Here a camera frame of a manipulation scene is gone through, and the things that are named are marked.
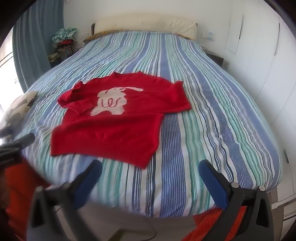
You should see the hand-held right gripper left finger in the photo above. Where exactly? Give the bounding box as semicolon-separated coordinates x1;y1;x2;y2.
28;159;103;241

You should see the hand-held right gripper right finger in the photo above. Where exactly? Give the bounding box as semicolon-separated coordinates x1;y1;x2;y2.
198;159;276;241

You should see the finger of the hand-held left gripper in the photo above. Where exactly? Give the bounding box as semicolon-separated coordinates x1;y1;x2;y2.
13;133;36;149

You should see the red sweater with white figure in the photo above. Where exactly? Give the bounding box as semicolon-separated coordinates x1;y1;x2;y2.
50;71;192;169

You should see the pile of clothes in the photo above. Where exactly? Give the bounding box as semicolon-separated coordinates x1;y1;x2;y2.
47;27;78;67

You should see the beige patterned cushion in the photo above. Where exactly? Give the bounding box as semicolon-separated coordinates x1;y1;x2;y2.
0;91;38;130

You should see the orange rug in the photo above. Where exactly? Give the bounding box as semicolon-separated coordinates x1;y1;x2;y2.
181;205;257;241

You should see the striped bed cover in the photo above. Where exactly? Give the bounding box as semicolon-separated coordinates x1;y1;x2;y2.
17;31;284;218

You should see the blue curtain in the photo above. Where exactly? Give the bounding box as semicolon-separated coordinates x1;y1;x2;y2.
11;0;65;93

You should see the white wardrobe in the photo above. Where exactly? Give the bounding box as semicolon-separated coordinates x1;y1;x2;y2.
222;7;296;209

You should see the dark nightstand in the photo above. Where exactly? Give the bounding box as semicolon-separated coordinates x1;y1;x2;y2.
205;51;224;67

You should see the yellow patterned pillow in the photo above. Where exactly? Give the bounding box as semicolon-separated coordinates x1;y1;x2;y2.
83;30;123;43

